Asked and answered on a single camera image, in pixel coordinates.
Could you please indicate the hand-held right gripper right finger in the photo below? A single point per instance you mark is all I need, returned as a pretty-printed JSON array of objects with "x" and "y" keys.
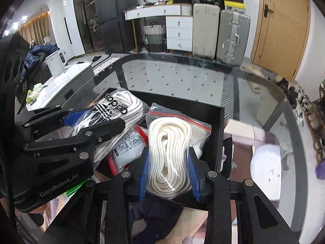
[{"x": 194, "y": 179}]

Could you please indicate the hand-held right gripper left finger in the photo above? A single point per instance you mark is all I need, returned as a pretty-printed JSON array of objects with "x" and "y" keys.
[{"x": 144, "y": 176}]

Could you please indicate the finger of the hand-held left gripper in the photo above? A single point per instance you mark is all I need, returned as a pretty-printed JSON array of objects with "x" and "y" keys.
[
  {"x": 106, "y": 129},
  {"x": 73, "y": 118}
]

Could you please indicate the bag of white laces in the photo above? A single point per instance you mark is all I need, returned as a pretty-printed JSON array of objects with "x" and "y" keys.
[{"x": 127, "y": 106}]

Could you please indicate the black storage box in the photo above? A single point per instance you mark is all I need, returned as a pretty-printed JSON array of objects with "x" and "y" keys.
[{"x": 213, "y": 132}]

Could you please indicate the green white packet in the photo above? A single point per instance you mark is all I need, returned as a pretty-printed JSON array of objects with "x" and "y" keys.
[{"x": 73, "y": 190}]

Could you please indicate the white packet red edges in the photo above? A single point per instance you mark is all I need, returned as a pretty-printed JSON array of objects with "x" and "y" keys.
[{"x": 127, "y": 144}]

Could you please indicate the grey cabinet white top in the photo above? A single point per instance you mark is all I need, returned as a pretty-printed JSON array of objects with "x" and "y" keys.
[{"x": 73, "y": 78}]

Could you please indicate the printed mat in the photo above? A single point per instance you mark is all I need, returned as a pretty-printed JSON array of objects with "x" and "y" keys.
[{"x": 193, "y": 223}]

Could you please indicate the light green item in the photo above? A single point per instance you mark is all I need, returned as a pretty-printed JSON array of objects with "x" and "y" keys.
[{"x": 35, "y": 92}]

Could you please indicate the white appliance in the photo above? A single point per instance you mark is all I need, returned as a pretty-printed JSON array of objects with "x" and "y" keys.
[{"x": 55, "y": 64}]

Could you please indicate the black white striped rug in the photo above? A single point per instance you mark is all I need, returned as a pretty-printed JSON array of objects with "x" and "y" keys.
[{"x": 111, "y": 58}]

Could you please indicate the blue puffer jacket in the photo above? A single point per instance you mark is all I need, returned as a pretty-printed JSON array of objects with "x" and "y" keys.
[{"x": 38, "y": 53}]

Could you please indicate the beige curtain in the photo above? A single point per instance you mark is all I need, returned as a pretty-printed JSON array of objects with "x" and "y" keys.
[{"x": 35, "y": 33}]

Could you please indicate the dark glass cabinet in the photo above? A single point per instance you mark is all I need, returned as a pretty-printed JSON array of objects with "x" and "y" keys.
[{"x": 85, "y": 17}]

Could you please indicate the woven laundry basket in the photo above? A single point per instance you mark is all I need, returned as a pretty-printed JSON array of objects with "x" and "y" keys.
[{"x": 153, "y": 36}]

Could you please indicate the black fridge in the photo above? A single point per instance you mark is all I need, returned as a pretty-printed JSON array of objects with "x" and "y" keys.
[{"x": 114, "y": 15}]

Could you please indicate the white desk with drawers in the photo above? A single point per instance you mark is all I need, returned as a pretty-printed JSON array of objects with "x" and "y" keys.
[{"x": 177, "y": 30}]

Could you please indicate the beige slipper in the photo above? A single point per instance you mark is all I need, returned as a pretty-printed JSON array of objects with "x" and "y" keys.
[{"x": 254, "y": 70}]

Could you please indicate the pile of dark shoes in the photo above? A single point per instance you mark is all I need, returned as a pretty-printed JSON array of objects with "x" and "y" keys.
[{"x": 294, "y": 96}]

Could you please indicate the beige suitcase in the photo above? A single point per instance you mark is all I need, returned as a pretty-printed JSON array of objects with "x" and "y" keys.
[{"x": 205, "y": 30}]

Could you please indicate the small yellow item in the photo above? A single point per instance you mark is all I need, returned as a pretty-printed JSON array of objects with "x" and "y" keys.
[{"x": 169, "y": 2}]

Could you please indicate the silver suitcase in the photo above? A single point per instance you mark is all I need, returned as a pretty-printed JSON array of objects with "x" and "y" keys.
[{"x": 232, "y": 38}]

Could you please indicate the wooden door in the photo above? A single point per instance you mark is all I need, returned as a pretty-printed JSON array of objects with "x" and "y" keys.
[{"x": 281, "y": 30}]

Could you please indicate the yellow white shoe box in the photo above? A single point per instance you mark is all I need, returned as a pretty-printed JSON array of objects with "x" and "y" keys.
[{"x": 236, "y": 5}]

